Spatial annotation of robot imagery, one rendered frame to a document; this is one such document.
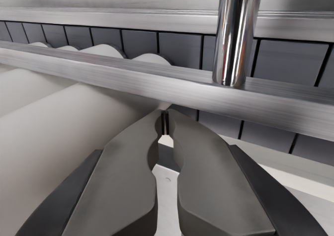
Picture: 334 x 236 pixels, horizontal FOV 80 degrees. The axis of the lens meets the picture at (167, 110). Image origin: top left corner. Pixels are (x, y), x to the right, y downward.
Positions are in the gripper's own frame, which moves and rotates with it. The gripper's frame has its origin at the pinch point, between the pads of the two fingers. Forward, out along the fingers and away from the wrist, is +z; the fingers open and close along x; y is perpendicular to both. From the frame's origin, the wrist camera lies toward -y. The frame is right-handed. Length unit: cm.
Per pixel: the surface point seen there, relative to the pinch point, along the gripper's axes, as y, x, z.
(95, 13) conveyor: -5.0, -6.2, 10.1
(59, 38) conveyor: -2.4, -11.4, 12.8
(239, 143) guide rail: 3.4, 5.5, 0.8
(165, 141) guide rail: 4.1, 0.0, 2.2
